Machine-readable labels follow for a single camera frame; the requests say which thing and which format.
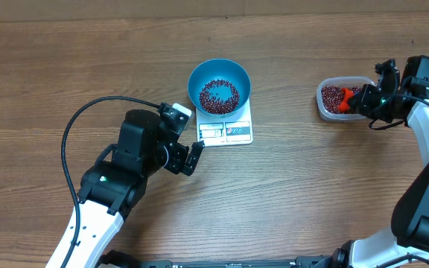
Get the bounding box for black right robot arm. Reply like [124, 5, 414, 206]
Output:
[316, 55, 429, 268]

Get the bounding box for red beans in bowl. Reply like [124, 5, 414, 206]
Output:
[199, 79, 241, 115]

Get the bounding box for red scoop blue handle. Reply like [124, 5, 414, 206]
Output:
[338, 88, 355, 113]

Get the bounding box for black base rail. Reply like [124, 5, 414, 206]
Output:
[95, 250, 331, 268]

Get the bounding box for clear plastic food container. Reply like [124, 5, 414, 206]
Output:
[316, 76, 375, 122]

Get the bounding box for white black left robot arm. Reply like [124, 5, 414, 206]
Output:
[47, 103, 204, 267]

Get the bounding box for red adzuki beans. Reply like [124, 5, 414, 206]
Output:
[321, 86, 360, 114]

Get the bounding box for white digital kitchen scale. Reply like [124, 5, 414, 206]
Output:
[196, 100, 253, 147]

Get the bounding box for teal plastic bowl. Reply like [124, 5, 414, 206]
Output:
[188, 58, 252, 118]

